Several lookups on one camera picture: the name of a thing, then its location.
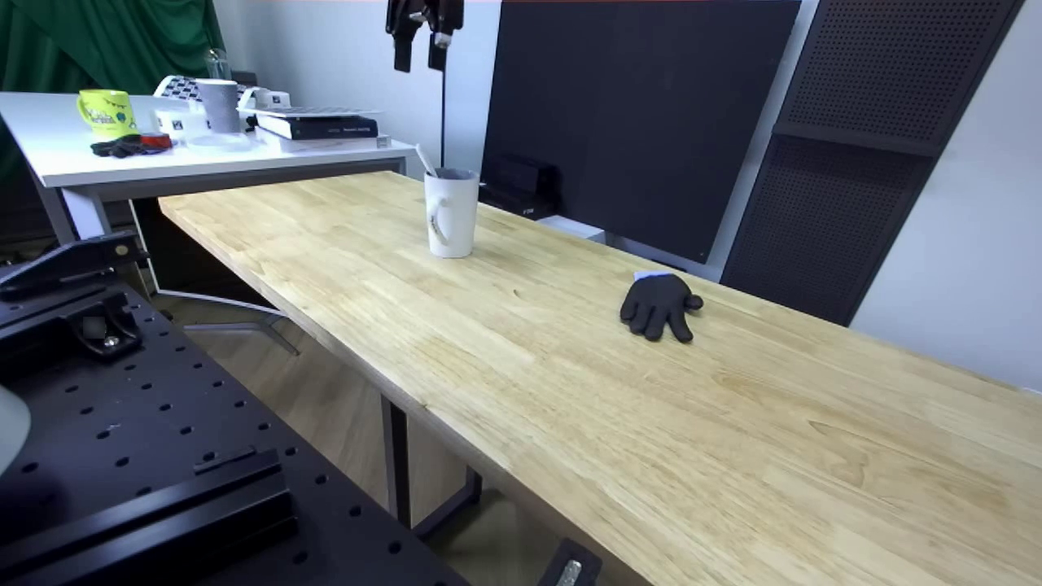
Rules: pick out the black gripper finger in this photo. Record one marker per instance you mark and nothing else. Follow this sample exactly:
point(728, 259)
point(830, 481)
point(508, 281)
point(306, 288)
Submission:
point(404, 27)
point(443, 20)

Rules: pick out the grey mug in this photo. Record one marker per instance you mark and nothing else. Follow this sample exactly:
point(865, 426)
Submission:
point(221, 106)

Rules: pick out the white ceramic mug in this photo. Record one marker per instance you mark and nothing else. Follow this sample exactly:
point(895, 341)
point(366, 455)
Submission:
point(456, 221)

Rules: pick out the black book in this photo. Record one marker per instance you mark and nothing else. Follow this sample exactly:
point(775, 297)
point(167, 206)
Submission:
point(319, 129)

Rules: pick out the small white object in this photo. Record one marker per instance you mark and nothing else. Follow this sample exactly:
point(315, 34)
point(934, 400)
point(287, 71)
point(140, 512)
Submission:
point(266, 97)

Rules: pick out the white patterned box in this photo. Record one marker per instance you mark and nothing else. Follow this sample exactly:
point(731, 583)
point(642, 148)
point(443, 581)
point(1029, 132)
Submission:
point(172, 102)

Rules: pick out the green curtain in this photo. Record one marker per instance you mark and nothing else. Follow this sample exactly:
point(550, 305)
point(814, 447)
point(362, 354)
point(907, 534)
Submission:
point(99, 42)

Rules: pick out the yellow-green cup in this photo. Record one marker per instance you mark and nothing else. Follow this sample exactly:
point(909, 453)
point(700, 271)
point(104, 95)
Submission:
point(104, 112)

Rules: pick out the black work glove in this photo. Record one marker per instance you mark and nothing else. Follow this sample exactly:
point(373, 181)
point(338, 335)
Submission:
point(655, 305)

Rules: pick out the white desk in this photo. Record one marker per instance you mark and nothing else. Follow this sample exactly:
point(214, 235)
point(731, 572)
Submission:
point(66, 150)

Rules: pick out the black flat metal plate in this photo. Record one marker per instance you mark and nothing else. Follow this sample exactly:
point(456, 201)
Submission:
point(66, 263)

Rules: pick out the black perforated cabinet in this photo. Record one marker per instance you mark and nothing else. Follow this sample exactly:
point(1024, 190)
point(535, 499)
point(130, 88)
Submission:
point(846, 165)

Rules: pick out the white round disc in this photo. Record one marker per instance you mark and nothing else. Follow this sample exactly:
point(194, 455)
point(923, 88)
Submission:
point(12, 426)

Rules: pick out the black solid wall panel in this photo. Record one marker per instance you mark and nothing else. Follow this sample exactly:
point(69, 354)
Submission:
point(630, 108)

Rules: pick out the white frame post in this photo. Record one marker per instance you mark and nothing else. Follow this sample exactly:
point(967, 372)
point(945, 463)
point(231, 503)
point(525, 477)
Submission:
point(760, 142)

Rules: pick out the black bracket with bolts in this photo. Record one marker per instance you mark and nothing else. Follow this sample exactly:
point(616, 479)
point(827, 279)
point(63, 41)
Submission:
point(104, 332)

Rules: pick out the black table leg frame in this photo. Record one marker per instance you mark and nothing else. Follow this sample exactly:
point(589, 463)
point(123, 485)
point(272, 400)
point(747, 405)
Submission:
point(398, 467)

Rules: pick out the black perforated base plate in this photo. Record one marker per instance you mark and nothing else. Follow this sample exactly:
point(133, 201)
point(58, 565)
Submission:
point(164, 435)

